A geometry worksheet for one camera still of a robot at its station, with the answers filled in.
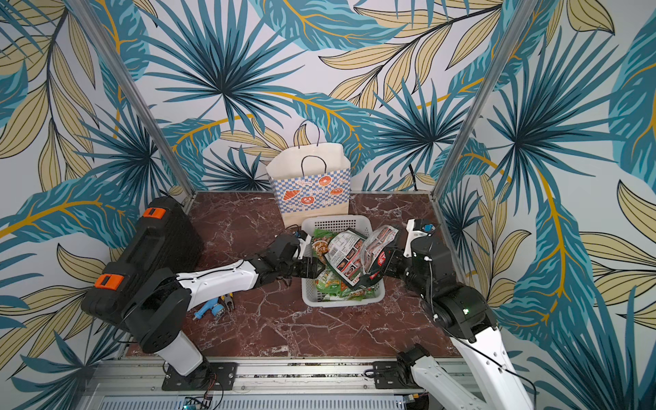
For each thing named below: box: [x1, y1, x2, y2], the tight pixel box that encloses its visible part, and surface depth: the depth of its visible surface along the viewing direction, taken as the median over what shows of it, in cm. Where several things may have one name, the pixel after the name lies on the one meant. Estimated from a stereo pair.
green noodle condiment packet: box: [311, 229, 378, 302], surface depth 90 cm
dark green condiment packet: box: [324, 228, 370, 288], surface depth 94 cm
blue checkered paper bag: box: [265, 121, 352, 228], surface depth 97 cm
